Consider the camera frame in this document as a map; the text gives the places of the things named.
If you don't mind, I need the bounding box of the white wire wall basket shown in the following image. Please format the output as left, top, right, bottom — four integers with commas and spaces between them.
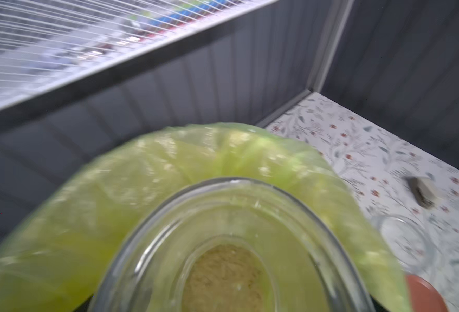
0, 1, 268, 111

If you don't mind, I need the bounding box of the grey bin with green bag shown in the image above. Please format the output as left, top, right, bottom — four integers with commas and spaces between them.
0, 123, 411, 311

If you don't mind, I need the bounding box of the small beige object on table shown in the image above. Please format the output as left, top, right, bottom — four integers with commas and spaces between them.
405, 176, 443, 209

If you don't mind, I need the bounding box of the oatmeal jar with terracotta lid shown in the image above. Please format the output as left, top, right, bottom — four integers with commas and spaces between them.
371, 214, 436, 275

